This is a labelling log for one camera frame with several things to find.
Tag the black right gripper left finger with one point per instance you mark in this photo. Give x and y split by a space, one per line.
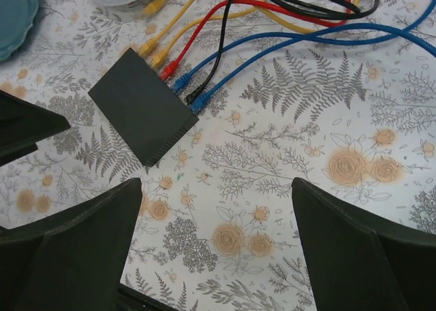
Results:
73 259

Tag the yellow ethernet cable end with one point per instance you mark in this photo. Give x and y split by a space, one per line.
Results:
261 6

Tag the floral patterned tablecloth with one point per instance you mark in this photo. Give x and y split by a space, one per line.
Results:
217 229

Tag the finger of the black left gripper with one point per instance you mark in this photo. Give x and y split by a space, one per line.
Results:
23 125

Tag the teal scalloped plate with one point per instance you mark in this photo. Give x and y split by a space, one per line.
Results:
17 17

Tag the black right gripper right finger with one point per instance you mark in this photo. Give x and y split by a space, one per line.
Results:
358 260

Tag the black network switch box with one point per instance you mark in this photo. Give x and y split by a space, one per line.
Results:
143 110

